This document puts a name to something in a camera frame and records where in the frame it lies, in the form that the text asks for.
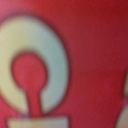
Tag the mac and cheese carton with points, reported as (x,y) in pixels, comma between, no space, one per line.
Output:
(83,50)

